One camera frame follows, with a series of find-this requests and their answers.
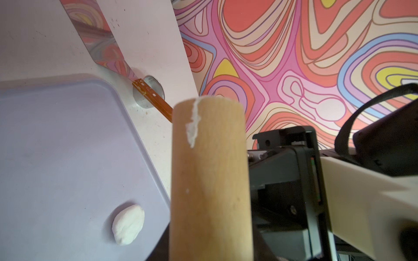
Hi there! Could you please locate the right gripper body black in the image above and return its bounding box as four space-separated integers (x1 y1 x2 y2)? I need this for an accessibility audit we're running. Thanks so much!
248 126 336 261

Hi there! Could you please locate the wooden dough roller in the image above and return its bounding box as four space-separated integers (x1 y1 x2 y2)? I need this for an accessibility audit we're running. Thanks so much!
169 96 254 261

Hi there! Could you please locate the white dough piece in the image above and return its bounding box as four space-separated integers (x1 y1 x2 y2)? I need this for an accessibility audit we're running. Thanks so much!
112 204 145 246

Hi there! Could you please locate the lilac plastic cutting mat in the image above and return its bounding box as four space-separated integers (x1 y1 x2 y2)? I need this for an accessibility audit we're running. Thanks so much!
1 80 170 261

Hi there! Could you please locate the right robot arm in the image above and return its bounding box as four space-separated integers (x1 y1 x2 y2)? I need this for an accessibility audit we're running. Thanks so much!
248 83 418 261

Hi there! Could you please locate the round metal cutter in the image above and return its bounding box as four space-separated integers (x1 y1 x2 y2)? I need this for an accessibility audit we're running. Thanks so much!
133 75 165 109

